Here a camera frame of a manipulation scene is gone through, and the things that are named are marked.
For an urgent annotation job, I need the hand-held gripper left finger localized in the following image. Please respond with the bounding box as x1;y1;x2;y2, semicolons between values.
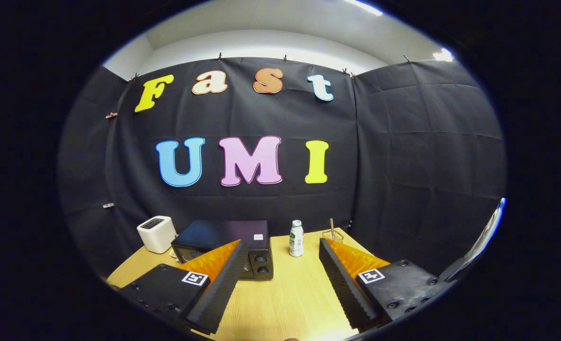
118;239;248;335

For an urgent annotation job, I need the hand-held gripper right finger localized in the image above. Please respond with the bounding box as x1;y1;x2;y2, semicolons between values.
318;238;452;332

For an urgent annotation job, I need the black toaster oven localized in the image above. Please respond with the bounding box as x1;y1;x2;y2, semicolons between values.
171;219;274;281

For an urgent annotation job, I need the white bread toaster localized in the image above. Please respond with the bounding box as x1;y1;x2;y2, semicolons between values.
136;215;177;254

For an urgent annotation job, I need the white drink bottle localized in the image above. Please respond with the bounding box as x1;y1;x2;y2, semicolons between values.
289;220;305;258

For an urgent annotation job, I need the black backdrop cloth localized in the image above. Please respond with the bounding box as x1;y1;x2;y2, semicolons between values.
58;57;507;280

